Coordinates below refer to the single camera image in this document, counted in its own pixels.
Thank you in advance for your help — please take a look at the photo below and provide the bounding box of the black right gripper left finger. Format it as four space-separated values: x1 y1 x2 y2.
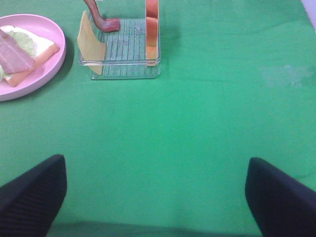
0 155 67 237

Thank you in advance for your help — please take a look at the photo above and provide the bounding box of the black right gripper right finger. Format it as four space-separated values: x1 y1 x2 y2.
245 158 316 237

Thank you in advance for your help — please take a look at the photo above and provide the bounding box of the toy bacon strip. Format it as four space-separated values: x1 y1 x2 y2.
0 30 35 75
84 0 120 32

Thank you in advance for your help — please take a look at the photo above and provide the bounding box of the toy bread slice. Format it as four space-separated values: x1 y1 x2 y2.
0 27 59 87
145 0 159 67

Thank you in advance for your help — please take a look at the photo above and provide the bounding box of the green lettuce leaf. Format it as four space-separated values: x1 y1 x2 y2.
0 25 36 79

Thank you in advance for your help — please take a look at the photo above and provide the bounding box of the green tablecloth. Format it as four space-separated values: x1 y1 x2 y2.
0 0 316 235

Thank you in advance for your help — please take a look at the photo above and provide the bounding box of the pink round plate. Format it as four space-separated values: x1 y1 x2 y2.
0 14 67 101

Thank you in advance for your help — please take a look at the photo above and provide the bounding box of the yellow toy cheese slice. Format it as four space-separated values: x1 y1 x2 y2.
77 10 106 76

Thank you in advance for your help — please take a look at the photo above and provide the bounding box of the right clear plastic tray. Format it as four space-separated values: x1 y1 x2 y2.
87 2 161 80

